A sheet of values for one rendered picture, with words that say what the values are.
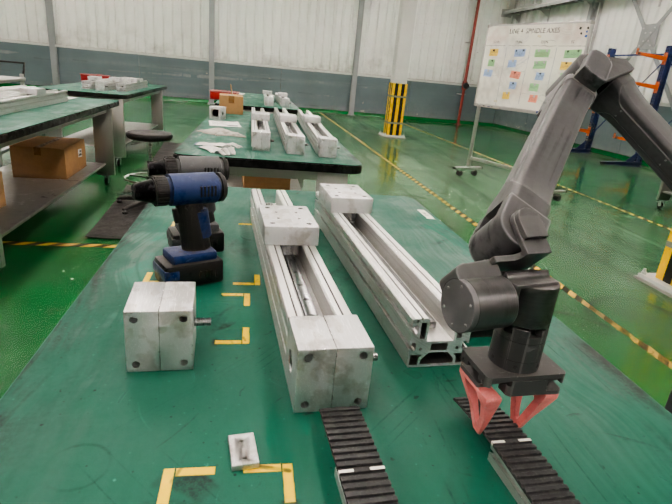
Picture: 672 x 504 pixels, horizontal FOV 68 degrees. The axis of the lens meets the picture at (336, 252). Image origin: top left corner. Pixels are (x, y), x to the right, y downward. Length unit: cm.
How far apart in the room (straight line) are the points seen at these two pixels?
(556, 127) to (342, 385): 46
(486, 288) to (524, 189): 16
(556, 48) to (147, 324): 606
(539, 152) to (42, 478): 69
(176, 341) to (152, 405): 9
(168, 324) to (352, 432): 29
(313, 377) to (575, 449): 35
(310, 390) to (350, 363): 6
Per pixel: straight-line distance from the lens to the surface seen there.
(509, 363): 60
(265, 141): 268
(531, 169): 68
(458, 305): 53
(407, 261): 99
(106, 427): 68
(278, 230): 99
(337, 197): 126
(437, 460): 65
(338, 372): 66
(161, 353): 75
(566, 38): 643
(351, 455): 58
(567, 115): 80
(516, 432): 68
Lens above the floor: 120
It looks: 20 degrees down
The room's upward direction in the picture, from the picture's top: 6 degrees clockwise
